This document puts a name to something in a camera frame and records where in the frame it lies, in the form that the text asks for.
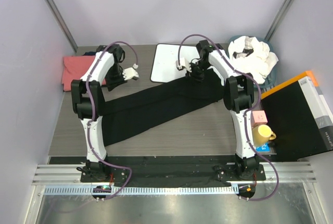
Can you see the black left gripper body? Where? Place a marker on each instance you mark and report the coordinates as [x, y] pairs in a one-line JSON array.
[[114, 78]]

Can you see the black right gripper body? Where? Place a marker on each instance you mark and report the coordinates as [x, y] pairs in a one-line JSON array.
[[196, 72]]

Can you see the black floral print t-shirt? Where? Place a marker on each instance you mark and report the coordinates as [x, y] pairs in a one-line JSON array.
[[134, 114]]

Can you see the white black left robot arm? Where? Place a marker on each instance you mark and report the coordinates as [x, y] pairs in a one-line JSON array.
[[89, 104]]

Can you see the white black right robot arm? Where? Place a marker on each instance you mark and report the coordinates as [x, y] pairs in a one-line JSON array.
[[238, 97]]

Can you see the white crumpled t-shirts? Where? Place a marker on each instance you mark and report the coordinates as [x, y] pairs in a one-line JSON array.
[[251, 57]]

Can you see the white tray board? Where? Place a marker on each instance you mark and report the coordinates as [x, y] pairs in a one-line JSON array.
[[164, 64]]

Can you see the folded dark navy t-shirt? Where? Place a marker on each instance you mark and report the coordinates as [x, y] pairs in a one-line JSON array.
[[89, 53]]

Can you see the folded coral pink t-shirt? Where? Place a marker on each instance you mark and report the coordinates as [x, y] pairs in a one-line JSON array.
[[74, 68]]

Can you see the teal laundry basket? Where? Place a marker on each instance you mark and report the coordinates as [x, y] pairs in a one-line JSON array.
[[271, 78]]

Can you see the pink cube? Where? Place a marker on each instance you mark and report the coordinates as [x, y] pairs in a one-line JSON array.
[[258, 117]]

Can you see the yellow mug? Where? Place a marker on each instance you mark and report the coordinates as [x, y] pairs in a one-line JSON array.
[[262, 134]]

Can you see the blue picture book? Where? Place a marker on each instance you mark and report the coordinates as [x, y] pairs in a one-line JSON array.
[[263, 148]]

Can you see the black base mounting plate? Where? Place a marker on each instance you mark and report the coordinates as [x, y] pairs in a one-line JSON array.
[[176, 171]]

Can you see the black orange box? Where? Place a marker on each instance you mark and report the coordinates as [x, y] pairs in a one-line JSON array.
[[300, 117]]

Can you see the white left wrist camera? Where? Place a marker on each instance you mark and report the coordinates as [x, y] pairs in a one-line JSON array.
[[131, 73]]

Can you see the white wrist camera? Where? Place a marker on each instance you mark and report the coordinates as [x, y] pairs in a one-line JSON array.
[[183, 64], [131, 73]]

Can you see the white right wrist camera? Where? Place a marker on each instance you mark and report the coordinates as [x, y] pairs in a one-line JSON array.
[[183, 64]]

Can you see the aluminium rail frame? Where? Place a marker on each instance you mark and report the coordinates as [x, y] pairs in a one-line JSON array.
[[67, 180]]

